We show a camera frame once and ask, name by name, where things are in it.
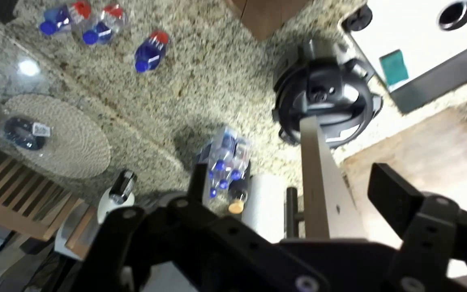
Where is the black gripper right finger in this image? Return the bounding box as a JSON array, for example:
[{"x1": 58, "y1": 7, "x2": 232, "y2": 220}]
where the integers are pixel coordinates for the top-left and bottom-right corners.
[{"x1": 368, "y1": 163, "x2": 467, "y2": 292}]

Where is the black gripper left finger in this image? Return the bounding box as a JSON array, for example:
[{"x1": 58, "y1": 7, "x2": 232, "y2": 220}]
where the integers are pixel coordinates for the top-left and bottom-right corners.
[{"x1": 71, "y1": 165, "x2": 331, "y2": 292}]

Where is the blue red bottle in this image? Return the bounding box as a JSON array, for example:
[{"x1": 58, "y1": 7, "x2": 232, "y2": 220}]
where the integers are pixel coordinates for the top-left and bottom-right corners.
[
  {"x1": 39, "y1": 4, "x2": 71, "y2": 36},
  {"x1": 68, "y1": 0, "x2": 92, "y2": 25},
  {"x1": 83, "y1": 4, "x2": 126, "y2": 46}
]

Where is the brown cork bottle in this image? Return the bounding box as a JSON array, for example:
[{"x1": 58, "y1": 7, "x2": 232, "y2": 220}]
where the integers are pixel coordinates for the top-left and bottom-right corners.
[{"x1": 227, "y1": 181, "x2": 250, "y2": 216}]

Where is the paper towel roll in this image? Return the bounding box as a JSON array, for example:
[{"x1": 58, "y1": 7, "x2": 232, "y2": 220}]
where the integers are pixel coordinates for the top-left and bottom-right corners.
[{"x1": 242, "y1": 174, "x2": 285, "y2": 244}]

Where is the pack of water bottles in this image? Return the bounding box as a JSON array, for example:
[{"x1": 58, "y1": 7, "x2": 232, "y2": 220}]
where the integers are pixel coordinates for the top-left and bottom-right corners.
[{"x1": 198, "y1": 129, "x2": 251, "y2": 200}]

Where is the green sponge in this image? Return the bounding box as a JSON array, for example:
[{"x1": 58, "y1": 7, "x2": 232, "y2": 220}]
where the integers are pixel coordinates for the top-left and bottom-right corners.
[{"x1": 379, "y1": 51, "x2": 409, "y2": 87}]

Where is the dark item on placemat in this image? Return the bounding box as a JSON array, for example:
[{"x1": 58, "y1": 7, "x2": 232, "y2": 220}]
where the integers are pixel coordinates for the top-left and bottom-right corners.
[{"x1": 3, "y1": 116, "x2": 52, "y2": 152}]

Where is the single blue water bottle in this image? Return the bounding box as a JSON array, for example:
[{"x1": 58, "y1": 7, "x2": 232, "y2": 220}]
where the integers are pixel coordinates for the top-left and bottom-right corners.
[{"x1": 135, "y1": 30, "x2": 170, "y2": 74}]

